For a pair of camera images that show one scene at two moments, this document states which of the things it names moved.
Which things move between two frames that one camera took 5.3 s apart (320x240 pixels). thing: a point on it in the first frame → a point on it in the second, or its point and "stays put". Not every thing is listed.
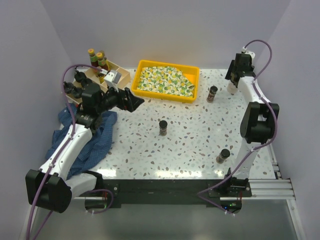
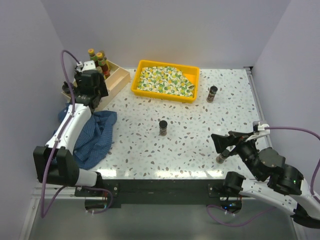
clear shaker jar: x=68 y=87 stays put
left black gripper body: x=113 y=99 → x=102 y=90
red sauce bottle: x=102 y=61 stays put
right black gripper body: x=231 y=69 → x=246 y=151
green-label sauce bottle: x=93 y=58 stays put
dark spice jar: x=163 y=125 stays put
